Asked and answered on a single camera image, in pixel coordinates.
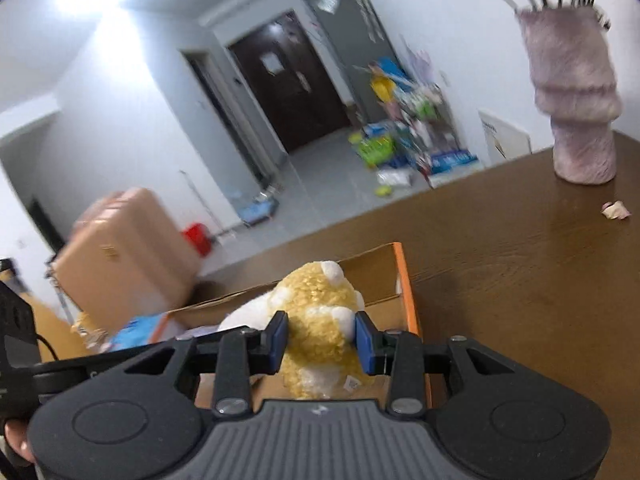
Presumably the yellow white plush sheep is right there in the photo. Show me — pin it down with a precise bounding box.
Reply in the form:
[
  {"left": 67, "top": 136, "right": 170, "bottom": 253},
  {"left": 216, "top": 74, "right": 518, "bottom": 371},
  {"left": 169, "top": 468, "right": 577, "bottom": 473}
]
[{"left": 218, "top": 261, "right": 375, "bottom": 400}]

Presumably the person's left hand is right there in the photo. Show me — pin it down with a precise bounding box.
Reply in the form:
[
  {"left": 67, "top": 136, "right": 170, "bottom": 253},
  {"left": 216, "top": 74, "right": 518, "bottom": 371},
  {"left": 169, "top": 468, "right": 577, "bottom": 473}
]
[{"left": 4, "top": 419, "right": 35, "bottom": 463}]

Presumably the red cardboard box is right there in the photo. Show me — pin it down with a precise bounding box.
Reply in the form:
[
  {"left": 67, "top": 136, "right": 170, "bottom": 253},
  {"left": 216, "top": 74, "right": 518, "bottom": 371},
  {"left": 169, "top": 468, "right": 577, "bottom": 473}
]
[{"left": 151, "top": 242, "right": 421, "bottom": 406}]

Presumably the blue wet wipes pack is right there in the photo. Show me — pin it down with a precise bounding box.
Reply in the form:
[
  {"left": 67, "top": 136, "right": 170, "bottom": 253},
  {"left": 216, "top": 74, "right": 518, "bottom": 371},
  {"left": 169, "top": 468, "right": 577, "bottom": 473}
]
[{"left": 106, "top": 314, "right": 164, "bottom": 351}]

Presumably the pink ribbed suitcase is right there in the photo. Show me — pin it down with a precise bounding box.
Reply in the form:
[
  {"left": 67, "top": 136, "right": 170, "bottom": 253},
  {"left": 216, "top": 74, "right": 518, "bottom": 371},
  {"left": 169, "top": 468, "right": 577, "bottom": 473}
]
[{"left": 51, "top": 188, "right": 201, "bottom": 334}]

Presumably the cluttered storage rack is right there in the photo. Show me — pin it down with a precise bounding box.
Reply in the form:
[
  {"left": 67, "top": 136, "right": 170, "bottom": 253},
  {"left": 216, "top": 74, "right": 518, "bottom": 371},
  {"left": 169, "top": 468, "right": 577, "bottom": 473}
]
[{"left": 349, "top": 58, "right": 484, "bottom": 188}]

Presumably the fallen dried petal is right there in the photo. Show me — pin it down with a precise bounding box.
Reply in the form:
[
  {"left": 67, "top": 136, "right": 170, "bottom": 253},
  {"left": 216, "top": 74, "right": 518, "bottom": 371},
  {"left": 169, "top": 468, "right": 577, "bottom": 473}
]
[{"left": 602, "top": 200, "right": 631, "bottom": 220}]

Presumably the dark entrance door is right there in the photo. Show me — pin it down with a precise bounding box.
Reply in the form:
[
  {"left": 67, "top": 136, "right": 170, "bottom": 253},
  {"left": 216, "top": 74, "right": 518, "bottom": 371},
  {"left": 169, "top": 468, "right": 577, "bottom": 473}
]
[{"left": 229, "top": 11, "right": 350, "bottom": 153}]

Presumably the grey refrigerator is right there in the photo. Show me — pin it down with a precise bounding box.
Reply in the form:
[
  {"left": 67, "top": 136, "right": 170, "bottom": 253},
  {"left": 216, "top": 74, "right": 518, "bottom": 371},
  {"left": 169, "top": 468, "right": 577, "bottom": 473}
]
[{"left": 303, "top": 0, "right": 398, "bottom": 122}]

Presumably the pink textured vase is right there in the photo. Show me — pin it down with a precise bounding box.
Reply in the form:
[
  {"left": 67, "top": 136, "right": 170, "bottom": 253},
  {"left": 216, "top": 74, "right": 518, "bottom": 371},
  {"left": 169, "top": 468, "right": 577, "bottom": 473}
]
[{"left": 518, "top": 6, "right": 622, "bottom": 185}]

